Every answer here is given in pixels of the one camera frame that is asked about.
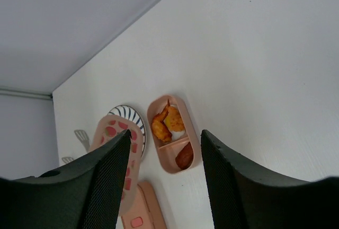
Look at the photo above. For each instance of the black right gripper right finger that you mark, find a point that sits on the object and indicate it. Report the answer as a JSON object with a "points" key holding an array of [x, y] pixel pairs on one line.
{"points": [[244, 194]]}

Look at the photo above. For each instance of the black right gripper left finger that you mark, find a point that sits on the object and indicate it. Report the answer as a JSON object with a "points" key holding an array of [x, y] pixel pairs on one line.
{"points": [[85, 193]]}

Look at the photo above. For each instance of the metal serving tongs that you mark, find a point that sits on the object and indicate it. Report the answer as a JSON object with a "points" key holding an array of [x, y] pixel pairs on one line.
{"points": [[82, 136]]}

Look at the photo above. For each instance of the pink lunch box lid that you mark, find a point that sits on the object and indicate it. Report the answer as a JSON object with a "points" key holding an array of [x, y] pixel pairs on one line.
{"points": [[145, 211]]}

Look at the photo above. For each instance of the brown meat slice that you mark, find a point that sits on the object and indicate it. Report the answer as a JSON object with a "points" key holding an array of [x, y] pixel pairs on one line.
{"points": [[185, 157]]}

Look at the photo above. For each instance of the light pink lid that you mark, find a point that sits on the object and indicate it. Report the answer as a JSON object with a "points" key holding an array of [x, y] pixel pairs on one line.
{"points": [[109, 127]]}

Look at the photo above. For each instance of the pink divided lunch box tray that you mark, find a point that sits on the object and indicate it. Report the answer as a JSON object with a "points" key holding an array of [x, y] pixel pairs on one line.
{"points": [[167, 152]]}

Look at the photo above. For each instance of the orange fried shrimp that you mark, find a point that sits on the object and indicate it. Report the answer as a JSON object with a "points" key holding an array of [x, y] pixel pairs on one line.
{"points": [[159, 129]]}

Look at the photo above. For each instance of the fried egg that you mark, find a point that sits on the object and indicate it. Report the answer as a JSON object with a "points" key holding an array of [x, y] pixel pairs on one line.
{"points": [[177, 135]]}

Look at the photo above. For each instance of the blue striped white plate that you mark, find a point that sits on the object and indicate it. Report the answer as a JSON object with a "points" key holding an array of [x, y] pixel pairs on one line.
{"points": [[131, 114]]}

